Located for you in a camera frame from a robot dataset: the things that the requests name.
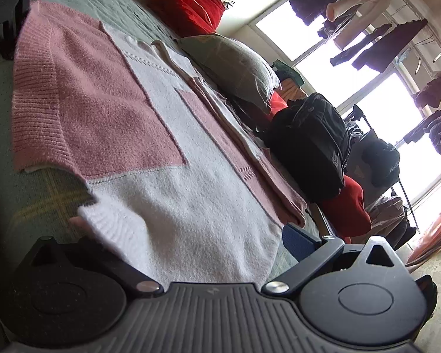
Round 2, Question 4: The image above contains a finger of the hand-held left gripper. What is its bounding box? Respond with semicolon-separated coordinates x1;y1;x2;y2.
0;20;21;59

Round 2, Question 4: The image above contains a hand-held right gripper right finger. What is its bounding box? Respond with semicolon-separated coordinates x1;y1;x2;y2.
261;222;407;297

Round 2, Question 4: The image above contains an orange curtain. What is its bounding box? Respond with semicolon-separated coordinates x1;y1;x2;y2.
406;195;441;267

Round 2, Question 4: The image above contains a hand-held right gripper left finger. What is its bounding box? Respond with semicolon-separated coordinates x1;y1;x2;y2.
31;236;162;297

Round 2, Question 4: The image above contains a grey green pillow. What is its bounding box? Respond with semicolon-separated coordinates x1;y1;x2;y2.
176;35;282;113

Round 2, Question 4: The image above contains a pink and white sweater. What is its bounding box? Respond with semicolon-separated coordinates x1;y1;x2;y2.
11;0;309;287

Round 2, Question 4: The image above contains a beige shirt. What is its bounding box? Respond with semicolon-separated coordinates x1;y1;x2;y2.
365;195;407;236

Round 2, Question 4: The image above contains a black backpack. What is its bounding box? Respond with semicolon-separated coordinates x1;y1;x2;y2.
259;93;352;203

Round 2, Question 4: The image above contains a red fleece blanket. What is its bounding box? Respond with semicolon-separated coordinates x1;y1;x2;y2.
268;92;372;238

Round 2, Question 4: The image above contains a metal clothes rack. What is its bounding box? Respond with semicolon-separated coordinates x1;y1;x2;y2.
353;105;421;234

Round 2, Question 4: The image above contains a window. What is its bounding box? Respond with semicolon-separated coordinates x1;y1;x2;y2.
255;0;441;229

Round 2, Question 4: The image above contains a red quilt with beige piping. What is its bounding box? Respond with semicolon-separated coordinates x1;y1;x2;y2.
149;0;226;35

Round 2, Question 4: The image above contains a row of hanging laundry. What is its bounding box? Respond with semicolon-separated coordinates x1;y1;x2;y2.
287;0;441;171

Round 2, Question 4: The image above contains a black padded garment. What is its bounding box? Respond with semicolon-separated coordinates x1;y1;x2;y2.
362;138;401;188

